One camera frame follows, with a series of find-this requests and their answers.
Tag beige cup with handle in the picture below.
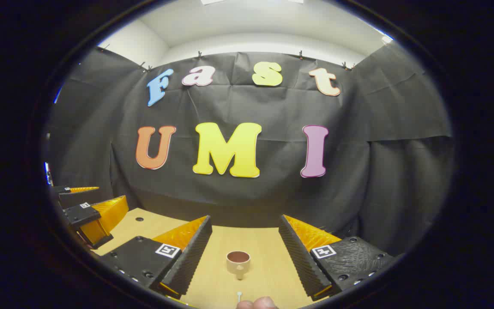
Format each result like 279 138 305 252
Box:
226 251 251 280

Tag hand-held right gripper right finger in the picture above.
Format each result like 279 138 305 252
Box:
278 214 398 302

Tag black backdrop cloth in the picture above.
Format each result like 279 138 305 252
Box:
45 43 455 258

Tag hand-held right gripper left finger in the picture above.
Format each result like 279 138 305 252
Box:
97 215 213 300

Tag light wooden desktop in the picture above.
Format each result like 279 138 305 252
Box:
90 207 346 309

